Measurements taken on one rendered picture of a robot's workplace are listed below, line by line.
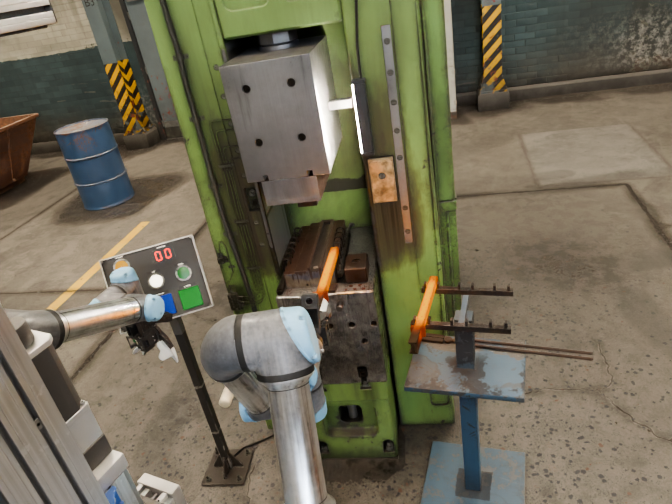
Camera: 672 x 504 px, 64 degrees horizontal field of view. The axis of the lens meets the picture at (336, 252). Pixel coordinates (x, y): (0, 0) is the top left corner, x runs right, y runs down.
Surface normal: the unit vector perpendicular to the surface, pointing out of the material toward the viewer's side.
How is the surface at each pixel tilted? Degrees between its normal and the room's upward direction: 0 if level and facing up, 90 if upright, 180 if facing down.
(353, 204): 90
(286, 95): 90
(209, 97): 90
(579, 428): 0
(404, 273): 90
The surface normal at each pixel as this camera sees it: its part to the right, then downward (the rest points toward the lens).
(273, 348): -0.05, 0.05
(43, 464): 0.89, 0.07
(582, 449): -0.16, -0.87
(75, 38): -0.18, 0.47
